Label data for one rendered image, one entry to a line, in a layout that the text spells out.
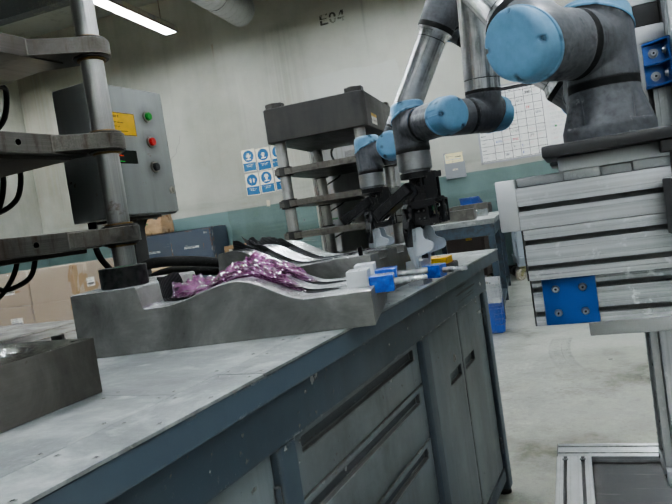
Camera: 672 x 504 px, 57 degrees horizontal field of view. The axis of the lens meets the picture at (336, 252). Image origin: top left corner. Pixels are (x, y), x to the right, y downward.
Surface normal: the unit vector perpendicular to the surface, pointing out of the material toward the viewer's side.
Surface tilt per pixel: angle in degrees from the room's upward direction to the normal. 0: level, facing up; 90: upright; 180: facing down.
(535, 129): 90
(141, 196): 90
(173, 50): 90
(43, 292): 83
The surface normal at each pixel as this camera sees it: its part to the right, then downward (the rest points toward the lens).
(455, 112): 0.47, -0.02
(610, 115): -0.34, -0.21
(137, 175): 0.89, -0.11
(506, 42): -0.81, 0.25
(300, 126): -0.29, 0.09
